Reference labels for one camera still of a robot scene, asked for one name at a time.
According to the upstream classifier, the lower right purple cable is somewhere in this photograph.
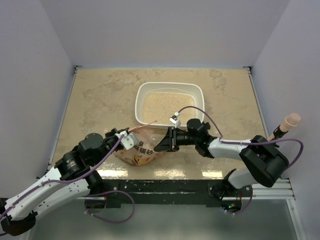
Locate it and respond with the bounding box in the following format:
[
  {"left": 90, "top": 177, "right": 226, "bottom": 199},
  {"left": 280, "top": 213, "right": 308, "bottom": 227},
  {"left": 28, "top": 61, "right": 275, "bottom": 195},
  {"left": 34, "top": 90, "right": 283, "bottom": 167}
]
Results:
[{"left": 224, "top": 187, "right": 253, "bottom": 215}]

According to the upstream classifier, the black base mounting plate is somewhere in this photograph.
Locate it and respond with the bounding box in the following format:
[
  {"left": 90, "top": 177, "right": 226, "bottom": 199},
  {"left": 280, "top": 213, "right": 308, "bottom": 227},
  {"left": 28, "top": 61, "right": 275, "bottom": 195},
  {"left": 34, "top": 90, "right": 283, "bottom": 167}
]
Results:
[{"left": 82, "top": 178, "right": 253, "bottom": 209}]

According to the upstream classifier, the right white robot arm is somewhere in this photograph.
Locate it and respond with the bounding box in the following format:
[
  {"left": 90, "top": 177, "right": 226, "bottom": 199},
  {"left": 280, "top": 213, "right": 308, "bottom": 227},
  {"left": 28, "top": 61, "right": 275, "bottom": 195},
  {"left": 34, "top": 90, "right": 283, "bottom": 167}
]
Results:
[{"left": 154, "top": 118, "right": 289, "bottom": 198}]

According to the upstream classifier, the beige litter scoop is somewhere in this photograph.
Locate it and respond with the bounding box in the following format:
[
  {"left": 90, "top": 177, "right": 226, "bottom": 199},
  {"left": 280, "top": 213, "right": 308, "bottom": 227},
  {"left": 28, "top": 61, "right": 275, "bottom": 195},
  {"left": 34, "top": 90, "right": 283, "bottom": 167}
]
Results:
[{"left": 267, "top": 113, "right": 301, "bottom": 141}]

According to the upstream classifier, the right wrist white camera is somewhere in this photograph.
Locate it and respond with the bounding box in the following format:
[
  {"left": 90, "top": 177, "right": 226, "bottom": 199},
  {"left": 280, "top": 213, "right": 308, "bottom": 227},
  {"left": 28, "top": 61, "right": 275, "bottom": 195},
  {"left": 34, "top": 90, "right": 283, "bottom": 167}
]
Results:
[{"left": 169, "top": 112, "right": 181, "bottom": 128}]

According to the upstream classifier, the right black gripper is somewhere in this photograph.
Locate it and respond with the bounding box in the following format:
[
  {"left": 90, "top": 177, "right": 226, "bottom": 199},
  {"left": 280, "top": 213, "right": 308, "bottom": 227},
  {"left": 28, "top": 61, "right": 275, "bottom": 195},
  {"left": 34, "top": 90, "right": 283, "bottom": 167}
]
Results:
[{"left": 154, "top": 127, "right": 198, "bottom": 153}]

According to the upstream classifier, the white litter box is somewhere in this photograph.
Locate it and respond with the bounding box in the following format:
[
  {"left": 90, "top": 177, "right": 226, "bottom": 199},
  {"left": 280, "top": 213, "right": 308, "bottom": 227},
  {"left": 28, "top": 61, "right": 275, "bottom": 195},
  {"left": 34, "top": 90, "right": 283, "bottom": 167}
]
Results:
[{"left": 134, "top": 82, "right": 205, "bottom": 129}]

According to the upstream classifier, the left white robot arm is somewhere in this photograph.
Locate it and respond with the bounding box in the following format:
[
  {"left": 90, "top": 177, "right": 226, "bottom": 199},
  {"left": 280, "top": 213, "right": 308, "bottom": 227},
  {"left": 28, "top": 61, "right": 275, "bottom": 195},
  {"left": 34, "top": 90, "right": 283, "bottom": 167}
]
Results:
[{"left": 0, "top": 128, "right": 139, "bottom": 236}]

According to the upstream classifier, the wrist white camera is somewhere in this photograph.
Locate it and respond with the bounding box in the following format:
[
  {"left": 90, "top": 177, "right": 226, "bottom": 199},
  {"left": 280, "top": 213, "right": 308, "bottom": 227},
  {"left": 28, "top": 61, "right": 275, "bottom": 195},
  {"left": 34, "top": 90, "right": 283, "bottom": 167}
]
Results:
[
  {"left": 169, "top": 112, "right": 181, "bottom": 128},
  {"left": 115, "top": 130, "right": 139, "bottom": 150}
]

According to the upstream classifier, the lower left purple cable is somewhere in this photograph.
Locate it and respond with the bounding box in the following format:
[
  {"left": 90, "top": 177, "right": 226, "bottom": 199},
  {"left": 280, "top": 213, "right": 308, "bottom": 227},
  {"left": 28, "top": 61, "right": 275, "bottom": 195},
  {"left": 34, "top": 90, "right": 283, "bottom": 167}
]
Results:
[{"left": 84, "top": 189, "right": 136, "bottom": 222}]

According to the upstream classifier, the orange cat litter bag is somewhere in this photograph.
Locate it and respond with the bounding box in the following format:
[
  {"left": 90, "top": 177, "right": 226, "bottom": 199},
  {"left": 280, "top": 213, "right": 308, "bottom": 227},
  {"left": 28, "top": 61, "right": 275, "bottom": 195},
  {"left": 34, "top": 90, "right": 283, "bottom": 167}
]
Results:
[{"left": 113, "top": 120, "right": 164, "bottom": 166}]

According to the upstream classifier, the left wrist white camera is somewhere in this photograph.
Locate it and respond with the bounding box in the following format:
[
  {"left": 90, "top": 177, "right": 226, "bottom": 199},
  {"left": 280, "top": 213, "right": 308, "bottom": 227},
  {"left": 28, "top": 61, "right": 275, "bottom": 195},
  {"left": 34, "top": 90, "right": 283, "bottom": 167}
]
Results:
[{"left": 115, "top": 130, "right": 139, "bottom": 150}]

